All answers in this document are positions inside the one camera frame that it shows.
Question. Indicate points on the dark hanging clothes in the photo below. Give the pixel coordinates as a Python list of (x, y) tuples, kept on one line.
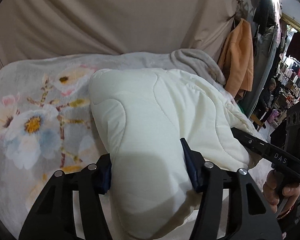
[(267, 15)]

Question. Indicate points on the person's right hand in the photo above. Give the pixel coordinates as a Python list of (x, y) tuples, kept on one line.
[(281, 199)]

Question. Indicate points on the orange hanging garment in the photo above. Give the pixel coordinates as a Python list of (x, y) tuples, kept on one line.
[(237, 60)]

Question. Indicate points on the cream quilted jacket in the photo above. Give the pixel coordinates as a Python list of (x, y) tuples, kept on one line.
[(141, 116)]

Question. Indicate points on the person in dark coat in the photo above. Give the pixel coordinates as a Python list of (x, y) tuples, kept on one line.
[(263, 109)]

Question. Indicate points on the beige fabric backdrop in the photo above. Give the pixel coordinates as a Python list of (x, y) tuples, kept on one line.
[(39, 29)]

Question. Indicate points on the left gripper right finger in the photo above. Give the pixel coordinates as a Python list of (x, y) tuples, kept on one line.
[(232, 206)]

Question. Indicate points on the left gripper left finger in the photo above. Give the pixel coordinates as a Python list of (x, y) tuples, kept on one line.
[(52, 214)]

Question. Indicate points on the grey floral fleece blanket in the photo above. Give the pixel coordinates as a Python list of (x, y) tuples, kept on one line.
[(46, 122)]

